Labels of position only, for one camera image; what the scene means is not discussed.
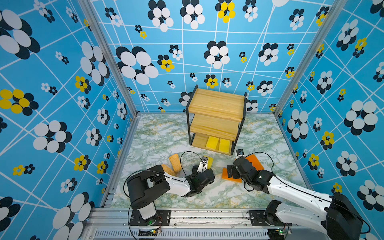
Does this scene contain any yellow sponge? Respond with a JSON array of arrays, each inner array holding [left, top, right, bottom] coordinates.
[[207, 157, 214, 169], [218, 139, 231, 154], [206, 136, 219, 151]]

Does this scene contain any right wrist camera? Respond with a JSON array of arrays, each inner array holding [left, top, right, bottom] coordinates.
[[236, 149, 245, 158]]

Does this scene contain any aluminium front rail frame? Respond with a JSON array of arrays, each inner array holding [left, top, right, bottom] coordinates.
[[81, 208, 328, 240]]

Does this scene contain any orange sponge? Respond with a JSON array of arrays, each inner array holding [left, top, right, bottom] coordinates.
[[246, 154, 264, 171], [222, 168, 243, 183]]

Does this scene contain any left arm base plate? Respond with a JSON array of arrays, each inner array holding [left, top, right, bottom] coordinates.
[[129, 210, 171, 226]]

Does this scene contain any tan sponge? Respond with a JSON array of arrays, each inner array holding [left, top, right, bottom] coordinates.
[[162, 164, 177, 177], [169, 154, 182, 174]]

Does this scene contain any wooden three-tier shelf black frame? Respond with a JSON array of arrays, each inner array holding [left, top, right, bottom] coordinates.
[[186, 85, 248, 156]]

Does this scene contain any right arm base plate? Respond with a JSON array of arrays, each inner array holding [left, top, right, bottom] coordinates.
[[246, 210, 285, 227]]

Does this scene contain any tan sponge lower left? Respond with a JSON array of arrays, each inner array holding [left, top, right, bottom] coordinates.
[[162, 164, 177, 177]]

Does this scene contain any orange sponge front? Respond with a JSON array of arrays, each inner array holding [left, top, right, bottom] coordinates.
[[222, 168, 243, 183]]

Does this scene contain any tan sponge upper right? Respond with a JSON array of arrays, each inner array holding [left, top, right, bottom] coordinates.
[[169, 154, 182, 174]]

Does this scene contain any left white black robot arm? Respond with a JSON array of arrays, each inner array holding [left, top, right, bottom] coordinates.
[[125, 165, 215, 222]]

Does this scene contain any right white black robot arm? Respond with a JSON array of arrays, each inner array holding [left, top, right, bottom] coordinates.
[[227, 156, 365, 240]]

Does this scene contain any orange sponge right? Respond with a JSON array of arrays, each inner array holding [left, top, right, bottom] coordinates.
[[246, 154, 264, 171]]

